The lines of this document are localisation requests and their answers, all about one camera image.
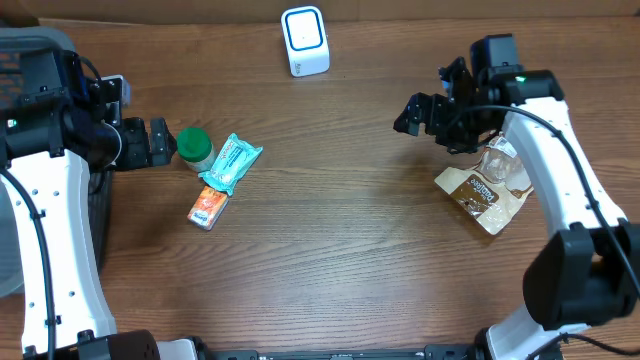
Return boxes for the green-lidded jar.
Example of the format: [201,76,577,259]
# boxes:
[177,127,216,173]

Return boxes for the teal long snack packet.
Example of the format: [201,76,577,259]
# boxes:
[198,133,263,196]

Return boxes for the orange small packet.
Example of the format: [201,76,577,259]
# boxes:
[187,186,229,231]

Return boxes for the beige brown snack pouch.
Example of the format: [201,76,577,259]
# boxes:
[435,134,533,235]

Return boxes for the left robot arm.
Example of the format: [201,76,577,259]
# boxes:
[1,28,199,359]

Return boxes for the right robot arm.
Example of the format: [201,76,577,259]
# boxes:
[394,34,639,359]

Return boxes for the white barcode scanner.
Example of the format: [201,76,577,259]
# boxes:
[281,5,331,77]

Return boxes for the grey plastic shopping basket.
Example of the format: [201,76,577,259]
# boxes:
[1,26,113,298]

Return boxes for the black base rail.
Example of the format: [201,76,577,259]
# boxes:
[210,345,484,360]

